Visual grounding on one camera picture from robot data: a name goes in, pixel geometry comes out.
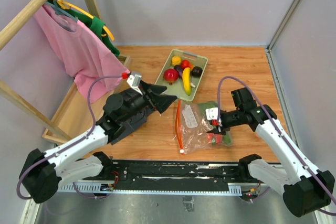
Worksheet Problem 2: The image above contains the clear zip top bag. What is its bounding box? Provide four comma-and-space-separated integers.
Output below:
175, 99, 226, 155

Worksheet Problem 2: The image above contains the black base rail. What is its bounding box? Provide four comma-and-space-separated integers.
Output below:
59, 159, 263, 199

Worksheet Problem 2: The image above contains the grey clothes hanger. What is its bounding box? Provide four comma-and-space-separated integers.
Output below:
45, 0, 78, 23

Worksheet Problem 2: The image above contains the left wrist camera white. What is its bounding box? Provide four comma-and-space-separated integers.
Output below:
122, 71, 143, 95

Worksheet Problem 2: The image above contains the dark grey checked cloth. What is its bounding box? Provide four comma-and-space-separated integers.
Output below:
110, 90, 150, 145

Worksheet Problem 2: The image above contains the green t-shirt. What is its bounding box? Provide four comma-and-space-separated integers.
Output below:
67, 9, 120, 57

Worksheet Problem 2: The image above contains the light green plastic basket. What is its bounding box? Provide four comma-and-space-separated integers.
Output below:
155, 49, 208, 102

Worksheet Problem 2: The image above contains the red fake apple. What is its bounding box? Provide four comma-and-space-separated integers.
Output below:
163, 69, 179, 85

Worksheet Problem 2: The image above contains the purple fake eggplant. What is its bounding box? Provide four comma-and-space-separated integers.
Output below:
174, 65, 196, 88

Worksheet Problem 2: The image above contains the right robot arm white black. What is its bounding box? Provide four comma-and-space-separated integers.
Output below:
205, 88, 335, 217

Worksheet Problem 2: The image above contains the yellow clothes hanger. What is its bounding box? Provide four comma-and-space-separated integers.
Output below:
47, 0, 116, 41

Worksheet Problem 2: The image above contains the yellow fake banana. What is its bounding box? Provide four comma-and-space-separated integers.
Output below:
182, 67, 192, 95

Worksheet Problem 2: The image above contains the dark fake avocado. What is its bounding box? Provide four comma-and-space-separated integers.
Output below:
191, 66, 203, 78

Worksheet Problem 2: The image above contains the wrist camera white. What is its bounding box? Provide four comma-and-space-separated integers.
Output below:
122, 71, 143, 95
205, 107, 221, 126

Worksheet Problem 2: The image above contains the pink t-shirt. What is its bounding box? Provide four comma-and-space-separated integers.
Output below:
34, 4, 129, 103

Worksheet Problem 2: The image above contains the yellow fake orange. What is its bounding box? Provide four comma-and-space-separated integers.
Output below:
171, 56, 182, 67

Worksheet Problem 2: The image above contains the green fake leafy vegetable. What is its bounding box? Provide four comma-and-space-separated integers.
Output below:
197, 101, 232, 147

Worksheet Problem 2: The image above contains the wooden clothes rack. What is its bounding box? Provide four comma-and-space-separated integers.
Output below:
0, 0, 132, 145

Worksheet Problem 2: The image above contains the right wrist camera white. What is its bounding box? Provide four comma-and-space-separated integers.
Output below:
205, 107, 221, 126

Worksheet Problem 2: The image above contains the orange fake peach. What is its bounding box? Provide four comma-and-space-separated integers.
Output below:
207, 133, 223, 146

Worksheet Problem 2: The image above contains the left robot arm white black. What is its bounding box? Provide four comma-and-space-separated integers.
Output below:
16, 80, 177, 204

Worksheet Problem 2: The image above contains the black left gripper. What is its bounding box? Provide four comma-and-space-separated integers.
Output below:
120, 80, 177, 123

